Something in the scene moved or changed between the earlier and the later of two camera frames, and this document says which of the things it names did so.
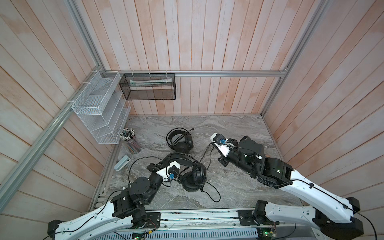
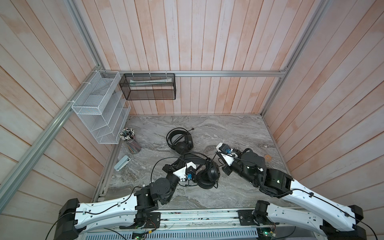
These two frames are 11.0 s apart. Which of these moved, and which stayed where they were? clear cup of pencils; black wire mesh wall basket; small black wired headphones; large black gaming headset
Moved: small black wired headphones
Stayed: large black gaming headset; clear cup of pencils; black wire mesh wall basket
